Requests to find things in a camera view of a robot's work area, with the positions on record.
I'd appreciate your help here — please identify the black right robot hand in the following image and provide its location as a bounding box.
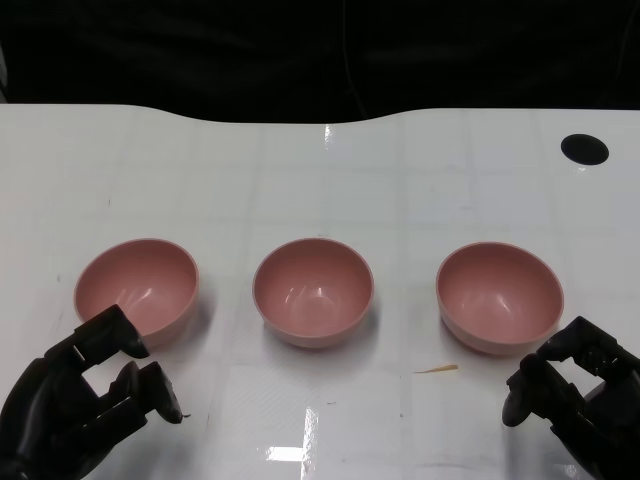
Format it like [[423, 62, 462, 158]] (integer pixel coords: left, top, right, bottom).
[[501, 315, 640, 480]]

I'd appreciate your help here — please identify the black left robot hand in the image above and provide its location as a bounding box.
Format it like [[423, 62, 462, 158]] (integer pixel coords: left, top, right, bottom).
[[0, 303, 182, 480]]

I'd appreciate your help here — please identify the pink plastic bowl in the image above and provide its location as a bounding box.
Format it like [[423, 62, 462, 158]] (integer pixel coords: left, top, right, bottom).
[[73, 237, 200, 350], [251, 237, 375, 350], [435, 241, 565, 357]]

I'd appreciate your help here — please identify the black round table grommet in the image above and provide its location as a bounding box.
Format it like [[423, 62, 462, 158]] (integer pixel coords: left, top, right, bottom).
[[559, 133, 610, 165]]

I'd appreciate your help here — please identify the black backdrop cloth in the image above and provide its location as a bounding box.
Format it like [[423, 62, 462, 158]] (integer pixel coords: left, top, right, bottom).
[[0, 0, 640, 124]]

